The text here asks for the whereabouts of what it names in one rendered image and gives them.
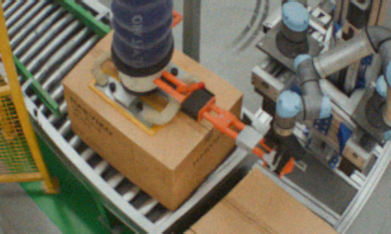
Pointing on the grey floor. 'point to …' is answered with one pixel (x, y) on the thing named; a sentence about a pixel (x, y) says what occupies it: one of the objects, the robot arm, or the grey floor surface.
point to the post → (191, 29)
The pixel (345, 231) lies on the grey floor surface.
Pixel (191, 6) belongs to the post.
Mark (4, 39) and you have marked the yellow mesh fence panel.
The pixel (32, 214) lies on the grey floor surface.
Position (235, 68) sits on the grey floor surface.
